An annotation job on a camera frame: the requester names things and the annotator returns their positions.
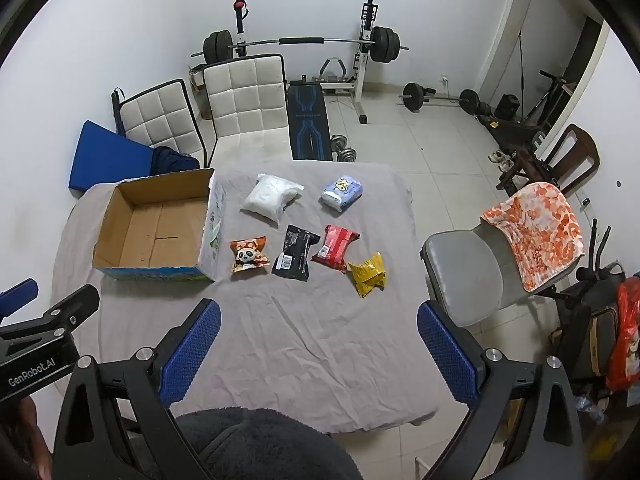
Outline person's left forearm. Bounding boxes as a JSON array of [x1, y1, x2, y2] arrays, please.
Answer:
[[0, 395, 53, 480]]

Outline black weight bench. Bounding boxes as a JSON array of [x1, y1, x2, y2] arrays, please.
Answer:
[[286, 74, 333, 162]]

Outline white quilted chair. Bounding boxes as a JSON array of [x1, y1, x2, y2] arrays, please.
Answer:
[[111, 78, 207, 168], [202, 54, 293, 168]]

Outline red snack packet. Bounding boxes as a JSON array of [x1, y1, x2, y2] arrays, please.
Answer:
[[311, 225, 361, 274]]

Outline person's dark fleece clothing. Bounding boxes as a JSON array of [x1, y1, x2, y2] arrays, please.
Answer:
[[170, 407, 363, 480]]

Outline blue foam mat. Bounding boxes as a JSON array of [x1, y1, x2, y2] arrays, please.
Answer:
[[68, 120, 156, 196]]

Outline short barbell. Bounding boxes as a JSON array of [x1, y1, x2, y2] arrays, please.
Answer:
[[398, 82, 482, 114]]

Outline black backpack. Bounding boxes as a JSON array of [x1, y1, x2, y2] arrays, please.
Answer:
[[550, 305, 621, 386]]

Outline black snack packet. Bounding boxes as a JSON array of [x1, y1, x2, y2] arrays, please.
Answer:
[[271, 225, 322, 281]]

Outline light blue tissue pack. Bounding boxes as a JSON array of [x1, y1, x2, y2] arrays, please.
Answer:
[[320, 176, 365, 213]]

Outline orange floral towel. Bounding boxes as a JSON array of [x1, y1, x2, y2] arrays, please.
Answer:
[[481, 181, 584, 292]]

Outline black kick scooter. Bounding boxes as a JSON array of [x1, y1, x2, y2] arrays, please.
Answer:
[[520, 71, 576, 131]]

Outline white soft packet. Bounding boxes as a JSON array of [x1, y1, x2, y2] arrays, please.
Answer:
[[240, 173, 305, 229]]

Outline cardboard box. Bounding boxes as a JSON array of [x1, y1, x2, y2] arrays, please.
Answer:
[[91, 168, 230, 282]]

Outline dark blue cloth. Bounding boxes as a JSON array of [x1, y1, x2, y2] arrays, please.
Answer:
[[150, 146, 201, 177]]

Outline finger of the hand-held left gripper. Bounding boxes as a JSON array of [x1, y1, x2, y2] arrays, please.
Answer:
[[0, 284, 101, 344], [0, 279, 40, 314]]

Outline grey office chair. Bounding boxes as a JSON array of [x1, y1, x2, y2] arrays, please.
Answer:
[[420, 220, 561, 328]]

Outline red plastic bag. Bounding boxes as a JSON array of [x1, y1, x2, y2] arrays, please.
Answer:
[[606, 276, 640, 391]]

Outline grey tablecloth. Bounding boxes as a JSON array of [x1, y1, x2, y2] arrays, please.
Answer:
[[52, 162, 451, 435]]

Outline panda print snack packet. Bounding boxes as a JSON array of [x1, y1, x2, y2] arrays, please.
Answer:
[[229, 238, 271, 275]]

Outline yellow snack packet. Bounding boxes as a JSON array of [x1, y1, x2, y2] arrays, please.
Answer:
[[347, 251, 387, 299]]

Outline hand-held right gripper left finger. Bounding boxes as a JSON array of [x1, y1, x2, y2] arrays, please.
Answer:
[[52, 298, 222, 480]]

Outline long barbell with plates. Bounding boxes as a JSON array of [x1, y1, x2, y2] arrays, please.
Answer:
[[191, 26, 410, 65]]

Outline black speaker box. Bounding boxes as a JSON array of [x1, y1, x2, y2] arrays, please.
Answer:
[[494, 94, 522, 121]]

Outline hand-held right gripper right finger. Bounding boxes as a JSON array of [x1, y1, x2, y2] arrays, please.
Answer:
[[417, 301, 586, 480]]

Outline grey cable grip handle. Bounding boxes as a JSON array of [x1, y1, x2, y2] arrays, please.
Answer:
[[317, 57, 349, 84]]

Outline black exercise machine handlebars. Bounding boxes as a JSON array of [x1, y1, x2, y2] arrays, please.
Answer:
[[575, 217, 628, 306]]

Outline brown wooden chair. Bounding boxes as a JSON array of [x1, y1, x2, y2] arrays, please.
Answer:
[[496, 124, 601, 201]]

